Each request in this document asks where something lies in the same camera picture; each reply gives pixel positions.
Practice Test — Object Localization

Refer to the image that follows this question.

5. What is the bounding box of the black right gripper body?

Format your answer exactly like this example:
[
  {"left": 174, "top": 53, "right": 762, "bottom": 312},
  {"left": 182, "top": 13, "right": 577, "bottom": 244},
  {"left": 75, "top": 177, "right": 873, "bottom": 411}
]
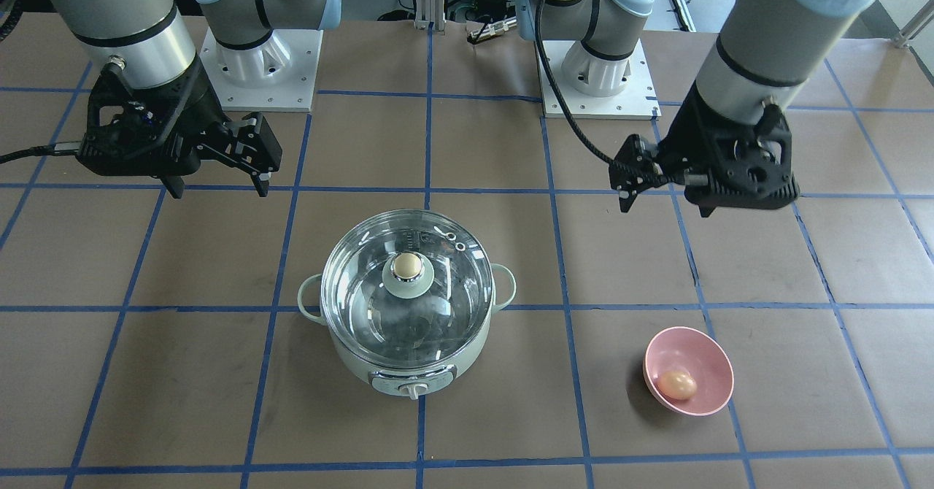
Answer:
[{"left": 77, "top": 57, "right": 229, "bottom": 182}]

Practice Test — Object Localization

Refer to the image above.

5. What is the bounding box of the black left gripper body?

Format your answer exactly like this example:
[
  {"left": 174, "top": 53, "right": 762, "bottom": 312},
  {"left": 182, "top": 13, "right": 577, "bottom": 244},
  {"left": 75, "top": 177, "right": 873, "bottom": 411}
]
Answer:
[{"left": 656, "top": 86, "right": 800, "bottom": 210}]

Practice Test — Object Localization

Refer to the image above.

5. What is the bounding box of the brown egg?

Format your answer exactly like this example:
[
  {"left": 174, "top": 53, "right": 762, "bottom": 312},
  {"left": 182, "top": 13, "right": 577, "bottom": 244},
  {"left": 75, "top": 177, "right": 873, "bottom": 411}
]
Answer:
[{"left": 656, "top": 370, "right": 698, "bottom": 401}]

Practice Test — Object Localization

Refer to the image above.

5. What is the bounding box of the glass pot lid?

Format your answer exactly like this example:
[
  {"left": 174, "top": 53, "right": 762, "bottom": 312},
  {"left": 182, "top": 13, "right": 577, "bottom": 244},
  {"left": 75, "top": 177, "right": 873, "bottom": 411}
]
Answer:
[{"left": 320, "top": 209, "right": 495, "bottom": 367}]

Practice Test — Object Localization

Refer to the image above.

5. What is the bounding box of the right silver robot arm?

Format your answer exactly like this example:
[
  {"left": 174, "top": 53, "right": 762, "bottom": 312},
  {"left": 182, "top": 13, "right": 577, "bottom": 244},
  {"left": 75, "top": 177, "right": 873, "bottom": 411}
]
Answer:
[{"left": 33, "top": 0, "right": 341, "bottom": 199}]

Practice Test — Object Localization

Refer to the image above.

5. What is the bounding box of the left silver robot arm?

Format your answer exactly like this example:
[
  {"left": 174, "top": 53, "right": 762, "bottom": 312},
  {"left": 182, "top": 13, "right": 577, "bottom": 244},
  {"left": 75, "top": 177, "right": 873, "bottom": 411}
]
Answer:
[{"left": 516, "top": 0, "right": 875, "bottom": 217}]

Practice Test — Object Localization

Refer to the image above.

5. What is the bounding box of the mint green electric pot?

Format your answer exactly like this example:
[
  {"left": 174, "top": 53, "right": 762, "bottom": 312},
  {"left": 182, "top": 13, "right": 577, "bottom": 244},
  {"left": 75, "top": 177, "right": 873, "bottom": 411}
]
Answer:
[{"left": 296, "top": 258, "right": 517, "bottom": 400}]

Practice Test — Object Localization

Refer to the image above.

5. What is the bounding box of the pink bowl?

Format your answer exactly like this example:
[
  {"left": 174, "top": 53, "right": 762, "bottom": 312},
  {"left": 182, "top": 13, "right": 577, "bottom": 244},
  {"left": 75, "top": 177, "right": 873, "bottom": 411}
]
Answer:
[{"left": 641, "top": 326, "right": 735, "bottom": 417}]

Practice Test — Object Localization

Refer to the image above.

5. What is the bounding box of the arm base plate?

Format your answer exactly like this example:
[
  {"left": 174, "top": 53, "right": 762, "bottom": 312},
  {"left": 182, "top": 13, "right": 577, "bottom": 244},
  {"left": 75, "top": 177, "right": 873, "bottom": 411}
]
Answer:
[
  {"left": 200, "top": 29, "right": 324, "bottom": 113},
  {"left": 544, "top": 40, "right": 661, "bottom": 120}
]

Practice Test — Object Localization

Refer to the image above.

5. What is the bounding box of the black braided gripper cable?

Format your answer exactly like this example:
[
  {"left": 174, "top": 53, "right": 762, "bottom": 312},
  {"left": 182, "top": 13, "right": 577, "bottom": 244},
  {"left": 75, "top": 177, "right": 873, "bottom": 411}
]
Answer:
[{"left": 534, "top": 0, "right": 621, "bottom": 169}]

